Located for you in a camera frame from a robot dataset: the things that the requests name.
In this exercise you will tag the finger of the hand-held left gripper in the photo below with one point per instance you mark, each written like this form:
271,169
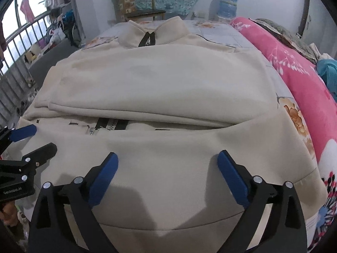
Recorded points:
39,152
23,132

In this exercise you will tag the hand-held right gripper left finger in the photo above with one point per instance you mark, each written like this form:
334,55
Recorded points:
104,179

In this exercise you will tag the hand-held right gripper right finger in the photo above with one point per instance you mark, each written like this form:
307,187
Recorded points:
233,179

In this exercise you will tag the cream zip jacket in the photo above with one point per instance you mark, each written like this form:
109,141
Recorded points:
168,84

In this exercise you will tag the pile of clothes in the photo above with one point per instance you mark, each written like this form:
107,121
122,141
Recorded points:
63,29

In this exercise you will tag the dark slipper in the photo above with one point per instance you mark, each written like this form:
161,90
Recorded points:
22,108

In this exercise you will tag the white shoe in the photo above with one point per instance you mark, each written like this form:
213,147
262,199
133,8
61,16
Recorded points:
32,82

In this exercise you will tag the grey board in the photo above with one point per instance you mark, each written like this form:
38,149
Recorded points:
50,60

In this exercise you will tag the metal railing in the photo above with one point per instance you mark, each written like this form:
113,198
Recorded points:
21,31

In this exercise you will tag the pink floral blanket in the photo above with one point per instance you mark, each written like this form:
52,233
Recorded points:
297,84

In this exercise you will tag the pink hanging garment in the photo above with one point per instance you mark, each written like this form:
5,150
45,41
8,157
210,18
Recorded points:
27,8

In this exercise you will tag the blue floral blanket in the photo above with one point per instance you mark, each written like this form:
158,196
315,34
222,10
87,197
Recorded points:
327,76

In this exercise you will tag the brown patterned cushion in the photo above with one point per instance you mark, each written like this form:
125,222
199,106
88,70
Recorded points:
126,2

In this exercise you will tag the wooden chair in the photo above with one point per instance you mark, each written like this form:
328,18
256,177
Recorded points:
147,13

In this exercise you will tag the blue water jug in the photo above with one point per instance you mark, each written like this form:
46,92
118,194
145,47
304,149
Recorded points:
227,5

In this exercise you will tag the white door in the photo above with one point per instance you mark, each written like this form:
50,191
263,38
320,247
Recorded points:
321,18

